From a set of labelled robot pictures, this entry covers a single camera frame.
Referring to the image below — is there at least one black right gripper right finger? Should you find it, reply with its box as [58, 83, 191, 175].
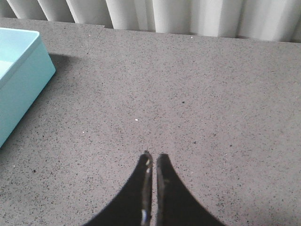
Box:
[156, 153, 223, 226]

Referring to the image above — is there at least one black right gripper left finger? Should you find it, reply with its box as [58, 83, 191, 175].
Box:
[85, 151, 153, 226]

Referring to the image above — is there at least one light blue storage box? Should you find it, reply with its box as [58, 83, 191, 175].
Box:
[0, 28, 55, 144]

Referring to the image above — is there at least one white pleated curtain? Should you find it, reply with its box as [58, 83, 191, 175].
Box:
[0, 0, 301, 43]

